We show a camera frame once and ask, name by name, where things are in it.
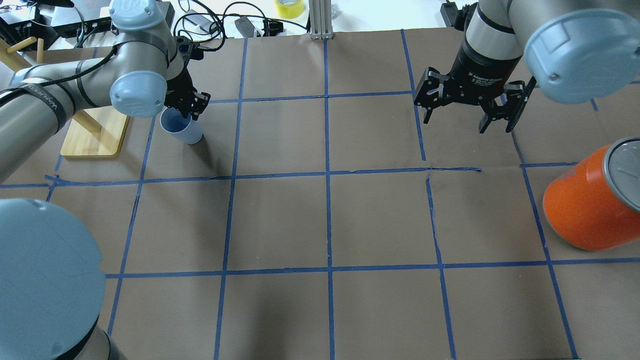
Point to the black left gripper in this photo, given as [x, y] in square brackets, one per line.
[178, 92]

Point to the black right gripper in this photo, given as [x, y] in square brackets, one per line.
[476, 71]

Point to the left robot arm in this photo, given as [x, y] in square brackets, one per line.
[52, 287]

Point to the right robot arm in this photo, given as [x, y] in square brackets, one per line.
[573, 50]

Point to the wooden cup rack stand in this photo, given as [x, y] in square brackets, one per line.
[95, 133]

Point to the small black power adapter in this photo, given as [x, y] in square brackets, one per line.
[452, 16]

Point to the black power adapter brick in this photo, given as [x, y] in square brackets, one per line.
[168, 10]

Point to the yellow tape roll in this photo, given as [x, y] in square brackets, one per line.
[289, 9]

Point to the orange cylindrical container grey lid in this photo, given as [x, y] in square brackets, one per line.
[595, 205]

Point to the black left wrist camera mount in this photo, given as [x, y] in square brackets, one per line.
[188, 50]

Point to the aluminium frame post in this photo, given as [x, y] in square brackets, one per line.
[320, 17]

